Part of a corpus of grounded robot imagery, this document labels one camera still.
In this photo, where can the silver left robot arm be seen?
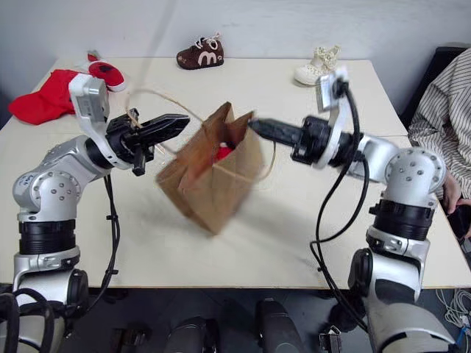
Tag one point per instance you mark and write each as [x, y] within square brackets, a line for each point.
[48, 191]

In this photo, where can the white plush shoe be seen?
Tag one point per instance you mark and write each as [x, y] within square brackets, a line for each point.
[312, 70]

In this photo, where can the brown paper bag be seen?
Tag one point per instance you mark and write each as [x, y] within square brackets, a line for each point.
[217, 184]

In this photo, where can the dark rounded shape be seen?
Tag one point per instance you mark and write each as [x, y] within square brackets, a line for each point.
[193, 336]
[279, 327]

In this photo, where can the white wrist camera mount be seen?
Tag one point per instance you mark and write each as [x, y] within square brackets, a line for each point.
[336, 110]
[90, 97]

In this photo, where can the brown plush shoe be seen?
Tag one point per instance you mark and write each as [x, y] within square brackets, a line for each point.
[200, 57]

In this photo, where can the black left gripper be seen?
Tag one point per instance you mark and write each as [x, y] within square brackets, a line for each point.
[123, 138]

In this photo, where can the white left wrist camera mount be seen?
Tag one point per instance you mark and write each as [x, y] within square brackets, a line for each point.
[90, 97]

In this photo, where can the red plush stocking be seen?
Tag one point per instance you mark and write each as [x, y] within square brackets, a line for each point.
[106, 71]

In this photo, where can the red plush toy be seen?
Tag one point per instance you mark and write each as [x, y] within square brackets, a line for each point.
[224, 151]

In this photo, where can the person in striped shirt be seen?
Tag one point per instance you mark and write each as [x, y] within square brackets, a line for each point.
[441, 110]

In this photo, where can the black phone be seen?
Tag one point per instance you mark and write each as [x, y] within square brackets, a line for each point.
[461, 220]

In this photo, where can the black chair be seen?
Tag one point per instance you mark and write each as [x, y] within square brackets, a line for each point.
[423, 81]

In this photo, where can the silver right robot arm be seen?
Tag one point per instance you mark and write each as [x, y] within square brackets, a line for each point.
[404, 191]

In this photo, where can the small metal bracket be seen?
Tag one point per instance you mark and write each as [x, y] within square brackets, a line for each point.
[329, 340]

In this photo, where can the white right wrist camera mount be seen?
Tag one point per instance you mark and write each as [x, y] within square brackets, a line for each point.
[336, 110]

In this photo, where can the red santa hat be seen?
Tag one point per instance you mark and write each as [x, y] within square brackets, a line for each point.
[44, 97]

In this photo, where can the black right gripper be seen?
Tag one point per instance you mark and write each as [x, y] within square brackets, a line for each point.
[312, 141]

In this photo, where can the person's bare hand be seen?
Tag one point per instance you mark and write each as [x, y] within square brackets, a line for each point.
[452, 191]

